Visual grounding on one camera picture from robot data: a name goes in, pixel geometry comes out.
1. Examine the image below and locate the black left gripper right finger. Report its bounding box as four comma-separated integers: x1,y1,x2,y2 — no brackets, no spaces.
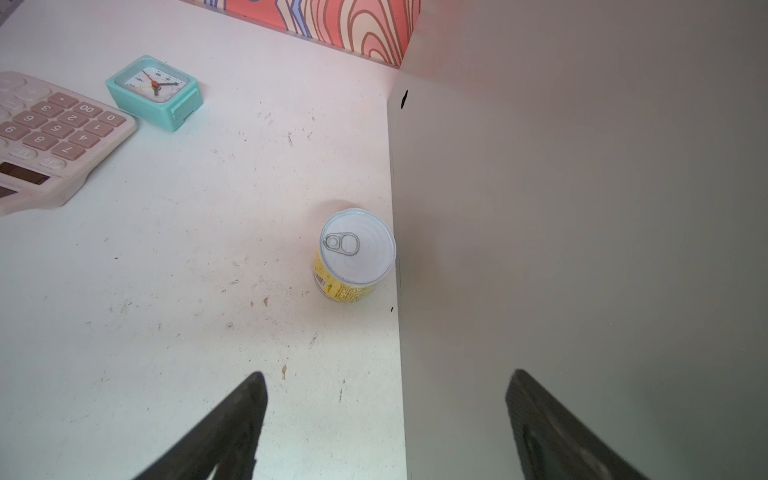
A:
505,369,645,480

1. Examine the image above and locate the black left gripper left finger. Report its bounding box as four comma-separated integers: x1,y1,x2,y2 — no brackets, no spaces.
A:
138,372,268,479

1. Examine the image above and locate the pale tin can by cabinet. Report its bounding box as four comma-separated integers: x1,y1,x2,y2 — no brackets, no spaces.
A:
313,208,397,303

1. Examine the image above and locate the grey metal cabinet box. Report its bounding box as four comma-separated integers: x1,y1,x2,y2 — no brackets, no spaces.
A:
387,1,767,479

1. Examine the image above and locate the pink desk calculator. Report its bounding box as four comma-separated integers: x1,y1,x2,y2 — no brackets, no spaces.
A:
1,71,137,216

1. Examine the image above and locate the mint green alarm clock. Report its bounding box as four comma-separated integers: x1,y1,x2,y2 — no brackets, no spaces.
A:
106,55,203,132

